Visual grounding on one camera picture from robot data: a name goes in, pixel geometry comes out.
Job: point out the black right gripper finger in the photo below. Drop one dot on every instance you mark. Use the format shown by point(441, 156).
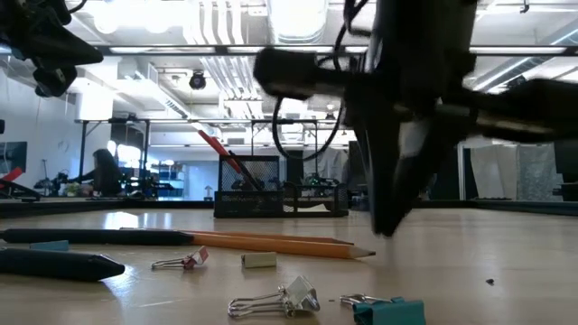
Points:
point(375, 158)
point(415, 189)

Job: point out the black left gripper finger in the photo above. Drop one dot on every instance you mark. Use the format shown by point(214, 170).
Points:
point(54, 81)
point(63, 52)

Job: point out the teal binder clip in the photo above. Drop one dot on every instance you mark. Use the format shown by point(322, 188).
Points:
point(388, 313)

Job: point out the thin black pen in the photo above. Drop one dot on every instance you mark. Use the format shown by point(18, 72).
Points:
point(246, 171)

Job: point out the black mesh desk organizer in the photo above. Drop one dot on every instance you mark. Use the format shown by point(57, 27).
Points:
point(253, 205)

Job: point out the silver binder clip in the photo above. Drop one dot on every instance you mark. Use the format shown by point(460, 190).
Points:
point(300, 293)

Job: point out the white rectangular eraser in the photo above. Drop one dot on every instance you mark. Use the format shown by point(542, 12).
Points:
point(258, 260)

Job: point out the long black marker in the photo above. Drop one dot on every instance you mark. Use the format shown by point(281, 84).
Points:
point(90, 237)

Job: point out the thick black marker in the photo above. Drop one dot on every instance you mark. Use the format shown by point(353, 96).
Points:
point(54, 264)

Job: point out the pink binder clip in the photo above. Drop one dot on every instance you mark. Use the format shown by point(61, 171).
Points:
point(198, 257)

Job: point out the black partition panel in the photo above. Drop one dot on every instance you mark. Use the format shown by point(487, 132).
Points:
point(444, 180)

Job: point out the black screen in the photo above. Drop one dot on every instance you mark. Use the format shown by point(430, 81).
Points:
point(569, 167)

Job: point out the red angled bar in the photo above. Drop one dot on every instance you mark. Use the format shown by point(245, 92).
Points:
point(11, 176)

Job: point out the person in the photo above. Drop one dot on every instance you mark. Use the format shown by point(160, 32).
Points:
point(106, 176)

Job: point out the black curved stand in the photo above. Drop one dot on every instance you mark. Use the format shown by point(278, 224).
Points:
point(22, 192)

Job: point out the black ceiling spotlight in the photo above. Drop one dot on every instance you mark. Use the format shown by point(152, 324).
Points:
point(197, 80)

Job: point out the blue storage shelf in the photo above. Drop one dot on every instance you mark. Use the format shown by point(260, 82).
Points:
point(169, 185)

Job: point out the black metal frame rack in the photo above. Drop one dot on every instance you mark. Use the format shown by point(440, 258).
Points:
point(83, 153)

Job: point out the dark wall screen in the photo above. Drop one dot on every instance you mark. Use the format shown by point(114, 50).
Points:
point(11, 155)

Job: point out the black table border rail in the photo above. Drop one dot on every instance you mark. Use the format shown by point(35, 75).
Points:
point(68, 207)

